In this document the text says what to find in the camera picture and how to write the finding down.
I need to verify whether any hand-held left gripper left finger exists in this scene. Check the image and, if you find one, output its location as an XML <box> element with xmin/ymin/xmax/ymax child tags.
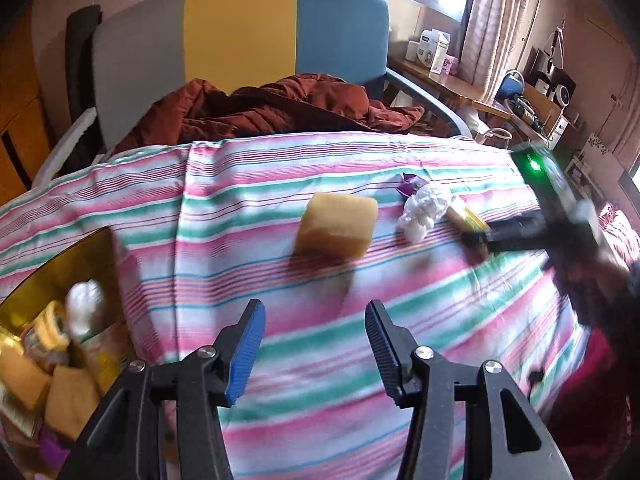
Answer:
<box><xmin>57</xmin><ymin>299</ymin><xmax>267</xmax><ymax>480</ymax></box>

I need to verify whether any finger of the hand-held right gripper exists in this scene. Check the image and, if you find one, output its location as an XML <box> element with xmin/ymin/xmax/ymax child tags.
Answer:
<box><xmin>460</xmin><ymin>230</ymin><xmax>551</xmax><ymax>262</ymax></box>
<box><xmin>487</xmin><ymin>212</ymin><xmax>549</xmax><ymax>237</ymax></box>

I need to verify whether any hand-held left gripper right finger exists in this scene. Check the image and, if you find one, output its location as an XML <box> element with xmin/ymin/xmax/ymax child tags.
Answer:
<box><xmin>364</xmin><ymin>300</ymin><xmax>573</xmax><ymax>480</ymax></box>

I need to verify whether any yellow sponge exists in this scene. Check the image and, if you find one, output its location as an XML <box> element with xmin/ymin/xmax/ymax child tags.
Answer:
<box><xmin>45</xmin><ymin>365</ymin><xmax>101</xmax><ymax>441</ymax></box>
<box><xmin>295</xmin><ymin>192</ymin><xmax>379</xmax><ymax>263</ymax></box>
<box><xmin>0</xmin><ymin>355</ymin><xmax>51</xmax><ymax>411</ymax></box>

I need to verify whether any white cloth bundle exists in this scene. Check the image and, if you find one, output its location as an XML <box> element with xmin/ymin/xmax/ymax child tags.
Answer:
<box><xmin>65</xmin><ymin>280</ymin><xmax>108</xmax><ymax>341</ymax></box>

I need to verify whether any gold box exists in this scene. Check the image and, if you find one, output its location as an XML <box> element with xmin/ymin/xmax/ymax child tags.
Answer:
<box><xmin>0</xmin><ymin>227</ymin><xmax>131</xmax><ymax>480</ymax></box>

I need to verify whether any purple cloth pouch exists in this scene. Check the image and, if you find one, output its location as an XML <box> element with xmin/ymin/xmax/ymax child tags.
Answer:
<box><xmin>37</xmin><ymin>427</ymin><xmax>71</xmax><ymax>466</ymax></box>

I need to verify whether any person's right forearm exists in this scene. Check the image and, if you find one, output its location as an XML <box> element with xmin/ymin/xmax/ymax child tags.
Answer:
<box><xmin>582</xmin><ymin>255</ymin><xmax>640</xmax><ymax>341</ymax></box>

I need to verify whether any patterned cardboard box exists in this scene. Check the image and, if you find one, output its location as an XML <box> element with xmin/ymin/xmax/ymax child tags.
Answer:
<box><xmin>565</xmin><ymin>130</ymin><xmax>623</xmax><ymax>196</ymax></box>

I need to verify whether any pink floral cloth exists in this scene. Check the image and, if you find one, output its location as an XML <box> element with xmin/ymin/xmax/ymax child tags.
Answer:
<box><xmin>597</xmin><ymin>202</ymin><xmax>640</xmax><ymax>266</ymax></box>

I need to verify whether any wooden side shelf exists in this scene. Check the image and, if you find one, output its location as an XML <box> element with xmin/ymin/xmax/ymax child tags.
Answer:
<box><xmin>520</xmin><ymin>82</ymin><xmax>563</xmax><ymax>128</ymax></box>

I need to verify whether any clear plastic bag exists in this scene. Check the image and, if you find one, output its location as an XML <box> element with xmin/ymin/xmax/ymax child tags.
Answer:
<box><xmin>397</xmin><ymin>182</ymin><xmax>453</xmax><ymax>243</ymax></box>

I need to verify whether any striped bed sheet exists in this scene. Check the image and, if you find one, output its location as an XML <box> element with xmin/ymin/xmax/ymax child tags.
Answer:
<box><xmin>0</xmin><ymin>130</ymin><xmax>616</xmax><ymax>480</ymax></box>

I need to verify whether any black speaker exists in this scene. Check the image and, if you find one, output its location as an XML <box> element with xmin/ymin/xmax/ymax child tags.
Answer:
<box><xmin>545</xmin><ymin>70</ymin><xmax>576</xmax><ymax>106</ymax></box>

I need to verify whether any small purple wrapper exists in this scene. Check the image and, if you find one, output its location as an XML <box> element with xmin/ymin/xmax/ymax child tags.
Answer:
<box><xmin>395</xmin><ymin>172</ymin><xmax>428</xmax><ymax>198</ymax></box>

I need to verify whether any blue cup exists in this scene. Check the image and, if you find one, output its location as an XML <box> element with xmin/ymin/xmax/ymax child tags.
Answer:
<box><xmin>497</xmin><ymin>71</ymin><xmax>526</xmax><ymax>98</ymax></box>

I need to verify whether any wooden desk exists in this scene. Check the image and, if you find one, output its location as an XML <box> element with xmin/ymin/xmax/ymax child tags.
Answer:
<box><xmin>387</xmin><ymin>55</ymin><xmax>511</xmax><ymax>116</ymax></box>

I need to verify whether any patterned curtain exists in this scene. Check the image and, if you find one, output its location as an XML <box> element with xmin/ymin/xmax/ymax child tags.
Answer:
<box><xmin>460</xmin><ymin>0</ymin><xmax>536</xmax><ymax>101</ymax></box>

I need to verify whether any white carton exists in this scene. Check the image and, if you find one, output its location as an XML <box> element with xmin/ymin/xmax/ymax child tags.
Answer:
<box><xmin>417</xmin><ymin>30</ymin><xmax>453</xmax><ymax>75</ymax></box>

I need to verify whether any red cloth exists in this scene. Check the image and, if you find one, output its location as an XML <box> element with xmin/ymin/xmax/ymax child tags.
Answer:
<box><xmin>547</xmin><ymin>330</ymin><xmax>640</xmax><ymax>480</ymax></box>

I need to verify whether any yellow tape roll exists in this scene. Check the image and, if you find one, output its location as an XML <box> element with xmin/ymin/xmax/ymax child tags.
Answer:
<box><xmin>22</xmin><ymin>300</ymin><xmax>71</xmax><ymax>366</ymax></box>

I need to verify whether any red-brown blanket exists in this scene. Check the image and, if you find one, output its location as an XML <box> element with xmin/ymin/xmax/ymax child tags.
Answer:
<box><xmin>115</xmin><ymin>74</ymin><xmax>426</xmax><ymax>153</ymax></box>

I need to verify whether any grey yellow blue chair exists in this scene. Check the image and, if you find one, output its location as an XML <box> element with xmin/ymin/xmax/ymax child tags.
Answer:
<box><xmin>32</xmin><ymin>0</ymin><xmax>473</xmax><ymax>188</ymax></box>

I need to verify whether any wooden wardrobe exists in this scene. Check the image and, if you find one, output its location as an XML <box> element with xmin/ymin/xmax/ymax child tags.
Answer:
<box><xmin>0</xmin><ymin>10</ymin><xmax>71</xmax><ymax>206</ymax></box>

